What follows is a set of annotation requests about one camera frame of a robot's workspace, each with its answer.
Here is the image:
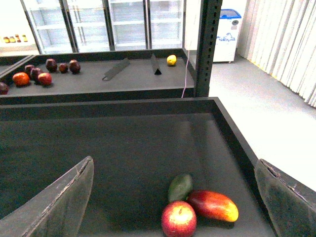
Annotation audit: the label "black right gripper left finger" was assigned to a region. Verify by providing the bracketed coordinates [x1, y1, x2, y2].
[0, 156, 94, 237]

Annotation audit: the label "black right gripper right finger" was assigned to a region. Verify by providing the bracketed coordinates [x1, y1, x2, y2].
[254, 159, 316, 237]

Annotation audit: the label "red yellow apple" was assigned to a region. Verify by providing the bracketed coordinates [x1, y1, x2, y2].
[161, 200, 197, 237]

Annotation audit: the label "dark red apple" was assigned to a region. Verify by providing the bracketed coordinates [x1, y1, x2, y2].
[45, 58, 57, 73]
[30, 67, 44, 84]
[69, 59, 81, 74]
[59, 63, 69, 74]
[0, 82, 9, 95]
[24, 64, 35, 77]

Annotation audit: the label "red yellow mango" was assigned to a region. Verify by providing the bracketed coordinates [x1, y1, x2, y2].
[187, 190, 239, 222]

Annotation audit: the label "black near display tray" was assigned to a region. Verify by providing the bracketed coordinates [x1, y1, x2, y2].
[0, 98, 275, 237]

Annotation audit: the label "black display tray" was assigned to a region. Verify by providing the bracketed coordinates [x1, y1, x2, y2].
[0, 48, 196, 105]
[0, 98, 275, 237]

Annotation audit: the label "green avocado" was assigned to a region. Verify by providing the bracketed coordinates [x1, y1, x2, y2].
[168, 173, 193, 203]

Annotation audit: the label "orange red fruit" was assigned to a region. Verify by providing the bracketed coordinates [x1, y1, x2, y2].
[12, 72, 30, 86]

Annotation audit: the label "black far display tray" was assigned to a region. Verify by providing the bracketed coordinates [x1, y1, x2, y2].
[0, 48, 196, 105]

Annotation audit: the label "flat black divider bar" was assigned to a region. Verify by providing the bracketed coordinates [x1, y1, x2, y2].
[102, 58, 130, 81]

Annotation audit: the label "white vertical blinds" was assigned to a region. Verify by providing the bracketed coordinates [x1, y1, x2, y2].
[237, 0, 316, 107]

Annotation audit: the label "black triangular divider bar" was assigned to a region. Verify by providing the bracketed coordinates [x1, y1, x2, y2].
[151, 54, 162, 76]

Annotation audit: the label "jars on shelf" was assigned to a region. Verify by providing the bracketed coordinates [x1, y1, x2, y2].
[1, 34, 28, 43]

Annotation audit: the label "white blue chest freezer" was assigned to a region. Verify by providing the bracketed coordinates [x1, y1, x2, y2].
[213, 9, 242, 63]

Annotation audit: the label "glass door display fridge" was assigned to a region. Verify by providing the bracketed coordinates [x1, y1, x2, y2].
[21, 0, 185, 54]

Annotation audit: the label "yellow lemon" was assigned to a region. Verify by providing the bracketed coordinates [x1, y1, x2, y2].
[166, 54, 177, 67]

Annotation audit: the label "pink cable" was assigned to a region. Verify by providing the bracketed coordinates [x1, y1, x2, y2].
[181, 49, 191, 99]

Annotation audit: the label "black perforated steel post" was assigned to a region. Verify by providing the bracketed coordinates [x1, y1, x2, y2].
[194, 0, 223, 97]

